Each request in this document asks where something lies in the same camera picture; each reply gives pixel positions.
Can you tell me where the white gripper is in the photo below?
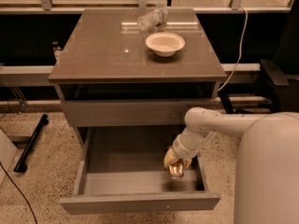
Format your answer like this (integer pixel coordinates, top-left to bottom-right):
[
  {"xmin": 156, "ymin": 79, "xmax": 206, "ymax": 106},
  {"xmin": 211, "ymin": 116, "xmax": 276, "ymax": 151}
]
[{"xmin": 164, "ymin": 128, "xmax": 213, "ymax": 169}]

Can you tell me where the orange soda can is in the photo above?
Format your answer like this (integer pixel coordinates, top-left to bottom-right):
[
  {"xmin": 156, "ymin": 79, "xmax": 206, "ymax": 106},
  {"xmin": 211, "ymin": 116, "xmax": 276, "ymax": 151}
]
[{"xmin": 167, "ymin": 160, "xmax": 184, "ymax": 179}]

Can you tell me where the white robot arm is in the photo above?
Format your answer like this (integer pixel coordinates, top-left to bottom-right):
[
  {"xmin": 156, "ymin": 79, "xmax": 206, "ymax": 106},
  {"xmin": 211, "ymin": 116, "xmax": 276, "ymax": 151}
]
[{"xmin": 164, "ymin": 107, "xmax": 299, "ymax": 224}]

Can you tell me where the open grey middle drawer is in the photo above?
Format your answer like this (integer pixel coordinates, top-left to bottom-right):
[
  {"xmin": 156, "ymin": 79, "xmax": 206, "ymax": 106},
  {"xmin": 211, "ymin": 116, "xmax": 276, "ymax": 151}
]
[{"xmin": 60, "ymin": 125, "xmax": 221, "ymax": 215}]

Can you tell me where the closed grey top drawer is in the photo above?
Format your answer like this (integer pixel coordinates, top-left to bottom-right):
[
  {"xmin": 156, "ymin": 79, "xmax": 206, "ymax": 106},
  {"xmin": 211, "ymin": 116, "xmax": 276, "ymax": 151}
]
[{"xmin": 61, "ymin": 99, "xmax": 217, "ymax": 127}]

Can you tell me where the grey drawer cabinet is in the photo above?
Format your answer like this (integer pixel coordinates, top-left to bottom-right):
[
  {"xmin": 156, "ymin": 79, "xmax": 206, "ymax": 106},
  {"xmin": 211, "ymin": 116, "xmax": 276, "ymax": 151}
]
[{"xmin": 49, "ymin": 8, "xmax": 226, "ymax": 142}]

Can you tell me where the white paper bowl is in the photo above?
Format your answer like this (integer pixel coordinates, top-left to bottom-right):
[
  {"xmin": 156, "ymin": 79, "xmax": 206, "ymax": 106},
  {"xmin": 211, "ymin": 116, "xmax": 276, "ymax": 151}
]
[{"xmin": 146, "ymin": 32, "xmax": 185, "ymax": 57}]

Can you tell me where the black office chair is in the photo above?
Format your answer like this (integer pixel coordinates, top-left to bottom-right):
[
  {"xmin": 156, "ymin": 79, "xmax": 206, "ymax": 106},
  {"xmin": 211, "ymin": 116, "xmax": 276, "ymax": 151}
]
[{"xmin": 218, "ymin": 0, "xmax": 299, "ymax": 115}]

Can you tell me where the black metal bar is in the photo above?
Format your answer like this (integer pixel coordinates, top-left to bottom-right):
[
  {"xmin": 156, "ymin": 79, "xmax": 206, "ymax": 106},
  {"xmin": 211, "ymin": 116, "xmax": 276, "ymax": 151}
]
[{"xmin": 13, "ymin": 114, "xmax": 49, "ymax": 173}]

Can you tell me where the black floor cable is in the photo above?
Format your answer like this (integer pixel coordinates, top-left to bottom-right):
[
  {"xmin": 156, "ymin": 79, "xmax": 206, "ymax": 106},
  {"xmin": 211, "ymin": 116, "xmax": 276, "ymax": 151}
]
[{"xmin": 0, "ymin": 161, "xmax": 39, "ymax": 224}]

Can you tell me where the white cable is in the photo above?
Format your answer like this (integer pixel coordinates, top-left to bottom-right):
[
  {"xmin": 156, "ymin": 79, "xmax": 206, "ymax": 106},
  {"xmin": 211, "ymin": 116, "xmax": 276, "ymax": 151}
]
[{"xmin": 217, "ymin": 7, "xmax": 249, "ymax": 92}]

